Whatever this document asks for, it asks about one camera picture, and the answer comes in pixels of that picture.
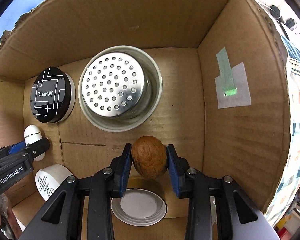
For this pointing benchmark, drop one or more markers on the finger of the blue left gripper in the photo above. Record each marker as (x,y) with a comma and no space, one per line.
(15,148)
(38,149)

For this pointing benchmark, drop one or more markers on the white earbud case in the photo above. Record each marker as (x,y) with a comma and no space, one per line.
(32,134)

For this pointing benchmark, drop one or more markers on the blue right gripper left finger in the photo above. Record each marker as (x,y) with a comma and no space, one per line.
(119,177)

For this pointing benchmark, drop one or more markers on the plaid tablecloth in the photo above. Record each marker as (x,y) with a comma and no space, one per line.
(290,180)

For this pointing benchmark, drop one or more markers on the small barbell on floor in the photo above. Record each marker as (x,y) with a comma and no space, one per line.
(275,12)

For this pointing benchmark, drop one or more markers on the blue folded mat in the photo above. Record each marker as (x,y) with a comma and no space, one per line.
(13,12)

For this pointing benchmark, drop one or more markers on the brown walnut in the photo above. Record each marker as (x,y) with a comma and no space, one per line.
(149,157)

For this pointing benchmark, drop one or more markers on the metal perforated strainer jar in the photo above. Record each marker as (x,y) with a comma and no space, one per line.
(119,88)

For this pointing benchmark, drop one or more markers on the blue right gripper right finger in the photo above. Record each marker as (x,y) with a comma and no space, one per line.
(177,167)

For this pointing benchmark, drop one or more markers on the white round labelled jar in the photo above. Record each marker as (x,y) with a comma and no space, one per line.
(50,178)

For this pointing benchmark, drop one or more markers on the black round ME tin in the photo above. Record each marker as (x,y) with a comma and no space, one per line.
(52,96)

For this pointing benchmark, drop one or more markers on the open cardboard box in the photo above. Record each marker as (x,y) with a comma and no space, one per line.
(207,76)

